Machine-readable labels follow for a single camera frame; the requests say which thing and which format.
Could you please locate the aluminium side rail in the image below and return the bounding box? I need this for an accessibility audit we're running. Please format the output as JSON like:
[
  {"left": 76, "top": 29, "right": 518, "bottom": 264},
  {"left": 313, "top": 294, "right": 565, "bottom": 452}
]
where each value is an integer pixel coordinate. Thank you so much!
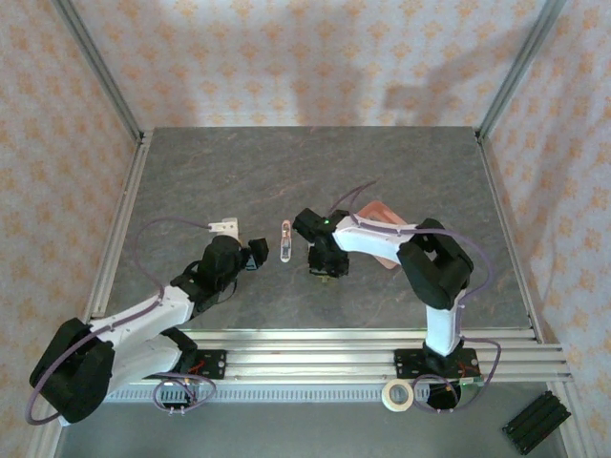
[
  {"left": 26, "top": 128, "right": 155, "bottom": 458},
  {"left": 474, "top": 128, "right": 545, "bottom": 343}
]

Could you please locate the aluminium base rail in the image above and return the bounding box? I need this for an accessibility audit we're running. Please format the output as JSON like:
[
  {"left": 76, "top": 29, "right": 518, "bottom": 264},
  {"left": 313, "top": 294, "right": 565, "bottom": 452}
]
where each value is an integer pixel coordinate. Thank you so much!
[{"left": 85, "top": 327, "right": 572, "bottom": 385}]

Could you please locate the orange patterned backdrop cloth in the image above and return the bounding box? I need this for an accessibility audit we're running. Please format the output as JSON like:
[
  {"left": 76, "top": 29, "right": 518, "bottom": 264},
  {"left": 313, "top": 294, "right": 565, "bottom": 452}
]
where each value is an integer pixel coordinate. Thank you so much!
[{"left": 0, "top": 0, "right": 611, "bottom": 458}]

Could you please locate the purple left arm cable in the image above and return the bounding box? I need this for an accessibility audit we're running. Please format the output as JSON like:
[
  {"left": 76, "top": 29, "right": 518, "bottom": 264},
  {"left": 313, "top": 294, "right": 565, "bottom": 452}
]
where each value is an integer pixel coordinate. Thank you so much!
[{"left": 26, "top": 217, "right": 216, "bottom": 427}]

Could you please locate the aluminium corner post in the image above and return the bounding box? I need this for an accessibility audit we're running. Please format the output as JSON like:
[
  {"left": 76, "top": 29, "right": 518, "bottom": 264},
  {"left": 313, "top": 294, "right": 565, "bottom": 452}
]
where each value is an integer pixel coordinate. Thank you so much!
[
  {"left": 475, "top": 0, "right": 569, "bottom": 142},
  {"left": 51, "top": 0, "right": 147, "bottom": 142}
]

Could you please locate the black ribbed block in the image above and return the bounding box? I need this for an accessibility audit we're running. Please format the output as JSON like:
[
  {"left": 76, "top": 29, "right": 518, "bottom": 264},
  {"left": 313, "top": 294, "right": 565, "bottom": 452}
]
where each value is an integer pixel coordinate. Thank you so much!
[{"left": 501, "top": 390, "right": 573, "bottom": 454}]

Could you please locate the white tape roll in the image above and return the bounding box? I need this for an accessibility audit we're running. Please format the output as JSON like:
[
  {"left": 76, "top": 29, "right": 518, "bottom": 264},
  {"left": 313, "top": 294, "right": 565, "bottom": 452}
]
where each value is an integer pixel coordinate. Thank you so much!
[{"left": 381, "top": 379, "right": 415, "bottom": 412}]

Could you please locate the grey slotted cable duct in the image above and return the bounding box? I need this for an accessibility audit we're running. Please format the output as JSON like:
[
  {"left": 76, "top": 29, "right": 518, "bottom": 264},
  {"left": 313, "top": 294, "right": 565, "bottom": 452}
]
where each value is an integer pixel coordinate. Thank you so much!
[{"left": 102, "top": 384, "right": 478, "bottom": 405}]

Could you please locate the pink plastic tray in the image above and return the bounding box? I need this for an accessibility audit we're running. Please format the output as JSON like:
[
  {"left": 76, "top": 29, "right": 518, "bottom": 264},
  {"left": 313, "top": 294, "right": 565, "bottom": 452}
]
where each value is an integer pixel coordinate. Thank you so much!
[{"left": 355, "top": 199, "right": 405, "bottom": 271}]

